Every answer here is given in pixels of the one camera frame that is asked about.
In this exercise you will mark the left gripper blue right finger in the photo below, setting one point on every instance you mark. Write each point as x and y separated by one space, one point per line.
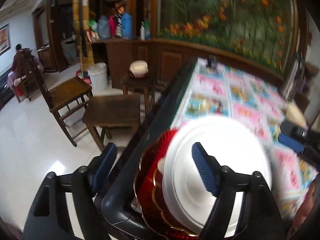
259 215

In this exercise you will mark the seated person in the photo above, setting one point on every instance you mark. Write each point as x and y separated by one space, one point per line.
18 73

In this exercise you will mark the wooden chair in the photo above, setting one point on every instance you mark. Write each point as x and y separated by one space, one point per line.
63 100

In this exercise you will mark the large white bowl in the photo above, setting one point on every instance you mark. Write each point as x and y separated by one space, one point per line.
227 142

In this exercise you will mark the red plate with sticker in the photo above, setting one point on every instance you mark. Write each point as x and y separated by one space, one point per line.
155 211

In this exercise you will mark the framed wall picture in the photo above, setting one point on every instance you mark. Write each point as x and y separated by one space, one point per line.
4 39

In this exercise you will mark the colourful patterned tablecloth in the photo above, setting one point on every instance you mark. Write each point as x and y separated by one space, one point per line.
258 106

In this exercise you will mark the blue bottle on counter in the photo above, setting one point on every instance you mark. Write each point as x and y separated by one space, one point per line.
126 25

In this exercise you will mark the person's right hand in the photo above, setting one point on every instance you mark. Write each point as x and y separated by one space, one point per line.
304 210

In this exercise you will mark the small black device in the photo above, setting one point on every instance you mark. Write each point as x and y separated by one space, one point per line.
212 62

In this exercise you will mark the small beige bowl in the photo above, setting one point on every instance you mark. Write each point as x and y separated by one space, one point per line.
295 115

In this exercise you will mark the white plastic bucket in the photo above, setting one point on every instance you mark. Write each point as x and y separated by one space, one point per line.
98 76

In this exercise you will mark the bowls on side stool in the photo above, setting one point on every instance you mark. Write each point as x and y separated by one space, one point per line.
139 68

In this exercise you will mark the wooden stool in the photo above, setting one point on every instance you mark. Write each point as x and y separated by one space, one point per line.
105 112

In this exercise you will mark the grey jug on counter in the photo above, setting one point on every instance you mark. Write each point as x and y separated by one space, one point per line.
103 28

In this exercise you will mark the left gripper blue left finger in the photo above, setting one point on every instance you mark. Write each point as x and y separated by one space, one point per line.
48 217

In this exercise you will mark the red plate without sticker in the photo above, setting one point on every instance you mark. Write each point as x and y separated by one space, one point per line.
151 156

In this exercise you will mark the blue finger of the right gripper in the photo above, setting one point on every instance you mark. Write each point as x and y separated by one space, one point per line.
291 143
290 129

